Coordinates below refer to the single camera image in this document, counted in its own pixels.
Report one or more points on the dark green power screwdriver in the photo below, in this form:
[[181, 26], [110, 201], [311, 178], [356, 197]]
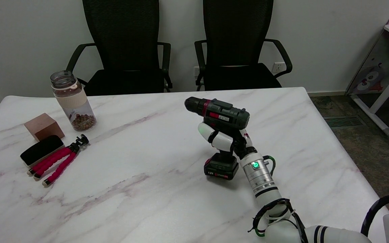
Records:
[[225, 113]]

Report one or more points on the white desk with owl panel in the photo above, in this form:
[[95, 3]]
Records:
[[383, 67]]

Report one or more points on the red flexible mini tripod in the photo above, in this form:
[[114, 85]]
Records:
[[57, 162]]

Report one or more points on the black mesh office chair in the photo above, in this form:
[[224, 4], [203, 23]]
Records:
[[238, 50], [123, 50]]

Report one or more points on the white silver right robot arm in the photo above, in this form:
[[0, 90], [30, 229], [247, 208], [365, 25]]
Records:
[[262, 182]]

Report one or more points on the dark floor vent grille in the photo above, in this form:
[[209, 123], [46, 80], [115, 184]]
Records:
[[343, 121]]

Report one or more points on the glass jar with nuts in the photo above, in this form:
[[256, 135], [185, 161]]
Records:
[[76, 108]]

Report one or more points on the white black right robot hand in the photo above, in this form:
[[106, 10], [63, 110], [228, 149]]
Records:
[[221, 139]]

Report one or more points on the black whiteboard eraser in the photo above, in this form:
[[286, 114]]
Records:
[[41, 150]]

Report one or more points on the white wall socket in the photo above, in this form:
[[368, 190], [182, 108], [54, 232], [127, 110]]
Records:
[[278, 67], [196, 71]]

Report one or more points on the brown wooden cube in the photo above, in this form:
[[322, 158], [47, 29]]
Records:
[[44, 126]]

